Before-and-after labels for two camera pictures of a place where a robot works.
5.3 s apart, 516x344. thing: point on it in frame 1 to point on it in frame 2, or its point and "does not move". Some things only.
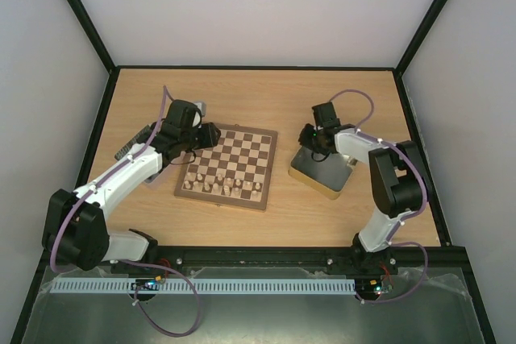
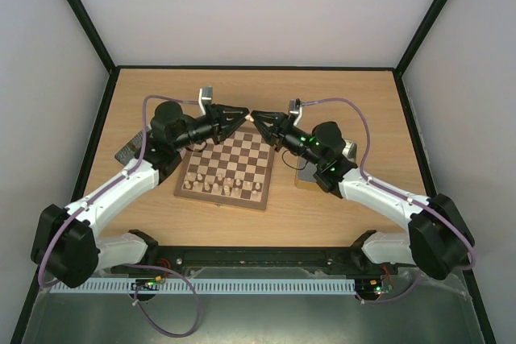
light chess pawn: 197,186 does not move
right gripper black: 308,138 to 276,130
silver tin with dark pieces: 138,138 does not move
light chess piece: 215,190 does not move
